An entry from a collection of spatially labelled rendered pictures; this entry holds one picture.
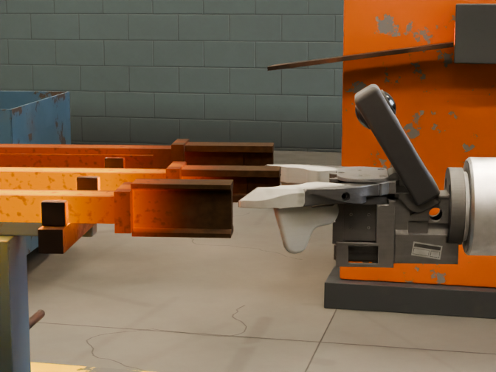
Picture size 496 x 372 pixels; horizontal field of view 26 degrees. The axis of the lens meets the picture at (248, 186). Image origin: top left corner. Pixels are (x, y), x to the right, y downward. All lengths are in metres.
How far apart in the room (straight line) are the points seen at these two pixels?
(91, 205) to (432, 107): 3.09
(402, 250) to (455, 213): 0.06
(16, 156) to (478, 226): 0.48
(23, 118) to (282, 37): 4.01
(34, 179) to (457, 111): 2.99
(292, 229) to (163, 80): 7.40
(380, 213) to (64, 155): 0.34
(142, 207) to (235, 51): 7.29
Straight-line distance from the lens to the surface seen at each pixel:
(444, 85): 3.90
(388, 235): 0.97
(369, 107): 0.96
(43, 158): 1.13
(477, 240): 0.97
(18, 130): 4.29
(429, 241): 0.99
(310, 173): 1.03
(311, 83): 8.06
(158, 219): 0.88
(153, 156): 1.10
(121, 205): 0.87
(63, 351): 3.60
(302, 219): 0.94
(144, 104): 8.39
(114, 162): 1.10
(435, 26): 3.89
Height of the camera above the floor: 1.14
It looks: 10 degrees down
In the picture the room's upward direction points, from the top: straight up
